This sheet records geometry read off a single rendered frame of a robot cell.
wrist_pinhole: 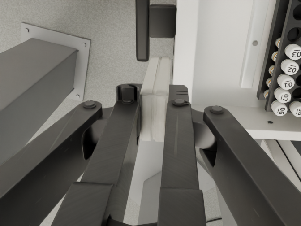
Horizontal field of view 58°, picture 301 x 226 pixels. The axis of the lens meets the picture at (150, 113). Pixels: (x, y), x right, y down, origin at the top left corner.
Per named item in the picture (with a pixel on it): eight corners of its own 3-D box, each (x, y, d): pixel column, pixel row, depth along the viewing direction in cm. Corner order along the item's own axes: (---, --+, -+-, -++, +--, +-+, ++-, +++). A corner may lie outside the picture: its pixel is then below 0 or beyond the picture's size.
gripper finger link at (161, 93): (153, 93, 14) (168, 94, 14) (160, 55, 20) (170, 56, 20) (152, 142, 15) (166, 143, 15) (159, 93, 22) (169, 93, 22)
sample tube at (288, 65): (271, 48, 28) (287, 61, 24) (283, 49, 28) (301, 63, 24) (267, 59, 29) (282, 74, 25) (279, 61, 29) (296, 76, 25)
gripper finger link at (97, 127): (136, 148, 14) (78, 144, 14) (146, 104, 18) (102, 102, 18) (136, 122, 13) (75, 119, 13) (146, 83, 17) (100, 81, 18)
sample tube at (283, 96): (263, 85, 30) (276, 103, 26) (265, 75, 30) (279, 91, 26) (274, 85, 30) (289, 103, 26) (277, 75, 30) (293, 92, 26)
